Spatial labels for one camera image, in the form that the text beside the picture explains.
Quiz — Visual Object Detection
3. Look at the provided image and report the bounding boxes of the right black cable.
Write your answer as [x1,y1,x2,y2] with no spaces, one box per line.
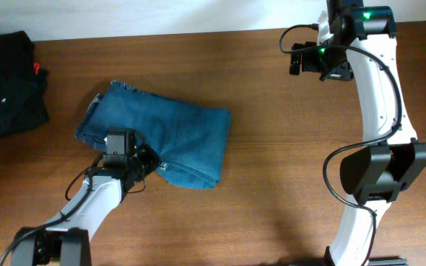
[278,23,405,266]

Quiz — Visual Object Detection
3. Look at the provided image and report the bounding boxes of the black folded garment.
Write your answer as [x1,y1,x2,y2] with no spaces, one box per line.
[0,31,50,138]

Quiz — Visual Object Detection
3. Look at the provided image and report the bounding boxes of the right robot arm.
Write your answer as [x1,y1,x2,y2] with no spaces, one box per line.
[288,0,426,265]

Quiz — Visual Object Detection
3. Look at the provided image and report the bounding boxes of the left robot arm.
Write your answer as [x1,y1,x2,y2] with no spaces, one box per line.
[0,129,160,265]

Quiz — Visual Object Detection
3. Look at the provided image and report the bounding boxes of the blue denim jeans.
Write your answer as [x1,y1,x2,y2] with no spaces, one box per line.
[75,81,231,189]

